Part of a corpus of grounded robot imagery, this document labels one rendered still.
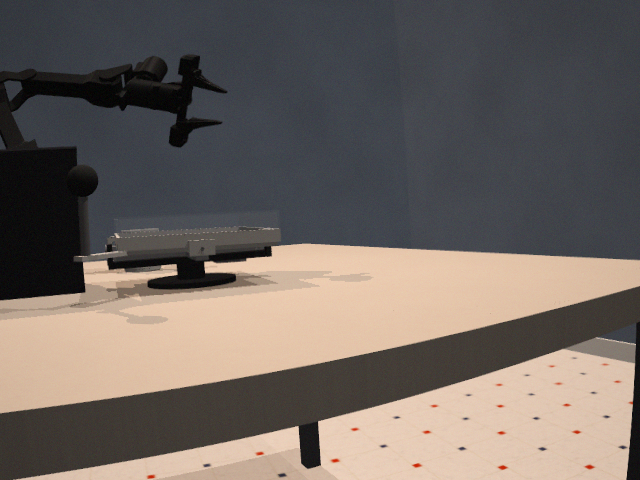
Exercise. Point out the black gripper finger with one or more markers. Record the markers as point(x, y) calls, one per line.
point(198, 80)
point(195, 123)

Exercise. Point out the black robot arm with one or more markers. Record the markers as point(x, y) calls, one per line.
point(100, 89)

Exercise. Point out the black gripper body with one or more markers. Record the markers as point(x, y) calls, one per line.
point(167, 97)

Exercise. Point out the dark grey mug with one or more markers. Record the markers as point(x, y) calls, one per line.
point(140, 269)

